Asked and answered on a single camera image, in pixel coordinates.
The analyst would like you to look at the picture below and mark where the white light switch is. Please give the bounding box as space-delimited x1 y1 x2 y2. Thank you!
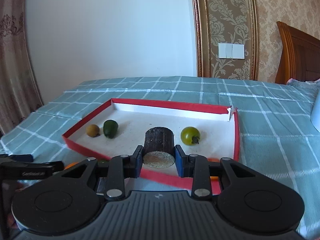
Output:
218 43 245 59

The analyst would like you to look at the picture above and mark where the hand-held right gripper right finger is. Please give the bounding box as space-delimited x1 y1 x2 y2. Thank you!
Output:
174 144 253 201

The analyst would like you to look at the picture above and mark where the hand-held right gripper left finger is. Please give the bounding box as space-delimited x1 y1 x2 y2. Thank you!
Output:
61 145 144 201

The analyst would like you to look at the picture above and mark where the gilded wall moulding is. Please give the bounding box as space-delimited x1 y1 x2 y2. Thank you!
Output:
189 0 259 81

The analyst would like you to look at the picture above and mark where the patterned curtain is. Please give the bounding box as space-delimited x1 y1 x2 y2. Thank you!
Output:
0 0 44 135

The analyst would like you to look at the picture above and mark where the short sugar cane piece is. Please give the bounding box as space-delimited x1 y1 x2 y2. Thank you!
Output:
143 127 175 168

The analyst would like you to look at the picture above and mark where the small orange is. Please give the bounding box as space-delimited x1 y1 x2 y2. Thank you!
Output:
207 158 222 180

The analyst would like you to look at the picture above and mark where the wooden headboard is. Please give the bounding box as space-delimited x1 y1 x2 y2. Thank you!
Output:
275 21 320 84

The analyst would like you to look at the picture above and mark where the red cardboard box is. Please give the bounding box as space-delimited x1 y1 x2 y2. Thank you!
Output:
62 98 241 195

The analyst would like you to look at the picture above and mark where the pale pink bedding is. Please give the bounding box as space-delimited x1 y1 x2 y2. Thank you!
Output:
286 78 320 88

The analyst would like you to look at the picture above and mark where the green tomato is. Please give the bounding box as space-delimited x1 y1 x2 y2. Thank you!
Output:
180 126 201 145

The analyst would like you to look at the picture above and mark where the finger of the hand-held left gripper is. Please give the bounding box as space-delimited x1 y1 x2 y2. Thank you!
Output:
0 154 33 163
0 160 65 172

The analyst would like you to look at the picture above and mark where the white kettle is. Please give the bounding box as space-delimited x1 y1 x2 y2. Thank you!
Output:
310 101 320 133

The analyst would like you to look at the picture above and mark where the brown longan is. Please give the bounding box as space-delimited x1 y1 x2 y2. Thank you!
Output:
86 124 100 138

